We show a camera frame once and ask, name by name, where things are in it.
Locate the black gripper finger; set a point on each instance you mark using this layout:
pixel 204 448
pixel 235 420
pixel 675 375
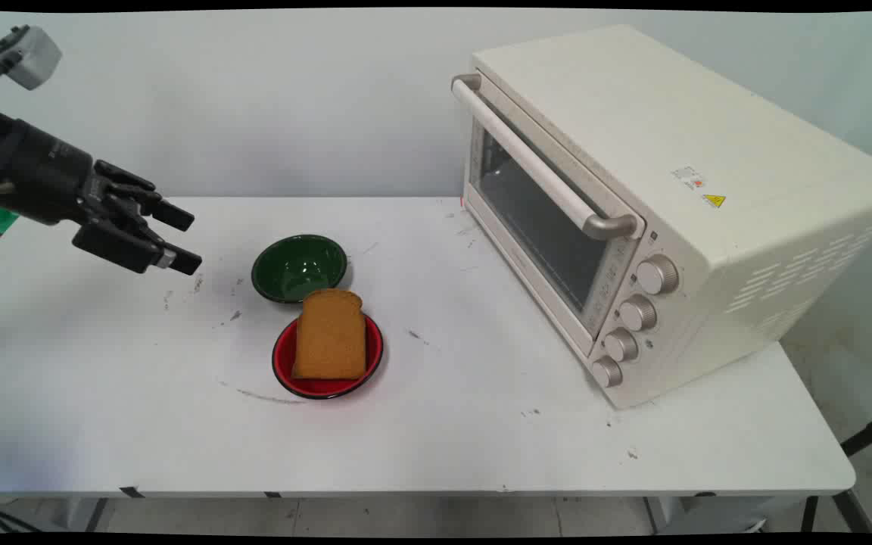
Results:
pixel 144 200
pixel 133 250

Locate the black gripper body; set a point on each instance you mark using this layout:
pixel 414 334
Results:
pixel 31 174

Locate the green bowl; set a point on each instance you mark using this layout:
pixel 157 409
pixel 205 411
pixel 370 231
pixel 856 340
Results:
pixel 299 268

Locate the red plate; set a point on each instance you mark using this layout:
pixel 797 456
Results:
pixel 284 363

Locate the brown bread slice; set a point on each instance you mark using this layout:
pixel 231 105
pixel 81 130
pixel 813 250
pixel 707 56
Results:
pixel 330 337

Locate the silver oven knob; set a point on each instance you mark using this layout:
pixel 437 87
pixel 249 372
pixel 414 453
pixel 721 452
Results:
pixel 658 275
pixel 606 372
pixel 621 344
pixel 638 313

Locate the cream toaster oven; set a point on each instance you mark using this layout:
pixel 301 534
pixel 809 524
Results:
pixel 708 189

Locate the black tripod leg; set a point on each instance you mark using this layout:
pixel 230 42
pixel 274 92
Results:
pixel 860 446

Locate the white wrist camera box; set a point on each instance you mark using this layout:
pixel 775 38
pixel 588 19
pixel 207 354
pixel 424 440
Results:
pixel 31 54

